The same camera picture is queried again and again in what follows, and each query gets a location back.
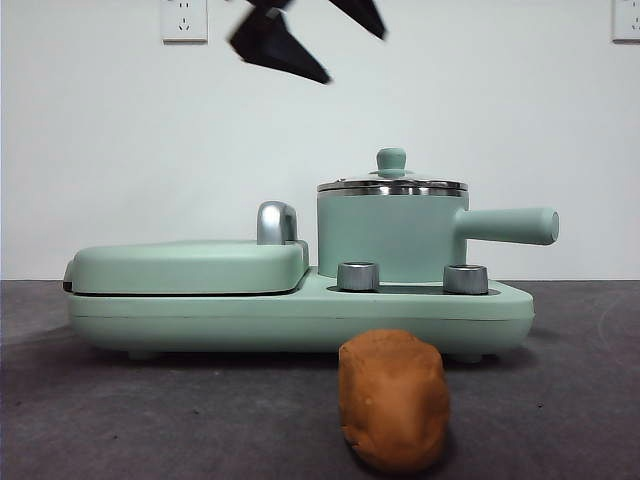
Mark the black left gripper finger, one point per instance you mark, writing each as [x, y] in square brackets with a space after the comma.
[272, 47]
[362, 12]

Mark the glass lid with green knob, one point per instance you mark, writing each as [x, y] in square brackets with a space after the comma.
[394, 160]

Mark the brown potato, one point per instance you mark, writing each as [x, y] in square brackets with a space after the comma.
[395, 400]

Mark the mint green griddle lid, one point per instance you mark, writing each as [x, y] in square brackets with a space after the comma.
[185, 265]

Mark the white wall socket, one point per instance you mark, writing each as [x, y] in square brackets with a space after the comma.
[627, 20]
[184, 22]

